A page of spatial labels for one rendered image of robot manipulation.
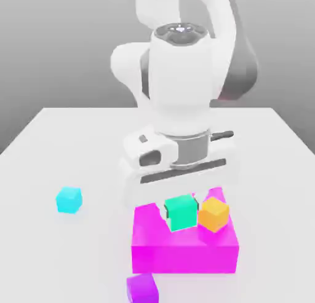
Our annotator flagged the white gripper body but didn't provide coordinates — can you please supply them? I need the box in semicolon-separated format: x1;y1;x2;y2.
122;141;239;208

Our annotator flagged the small green cube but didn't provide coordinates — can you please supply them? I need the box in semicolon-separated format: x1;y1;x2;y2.
164;194;199;232

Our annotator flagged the small orange cube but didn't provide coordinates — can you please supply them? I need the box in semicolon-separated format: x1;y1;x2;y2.
198;197;230;233

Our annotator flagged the small purple cube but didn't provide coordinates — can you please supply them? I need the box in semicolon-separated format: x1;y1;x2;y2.
126;273;159;303

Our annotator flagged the small cyan cube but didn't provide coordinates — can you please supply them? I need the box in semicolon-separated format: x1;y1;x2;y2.
55;186;83;214

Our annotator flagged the large magenta box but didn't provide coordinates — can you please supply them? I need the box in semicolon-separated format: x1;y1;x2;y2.
130;186;239;275

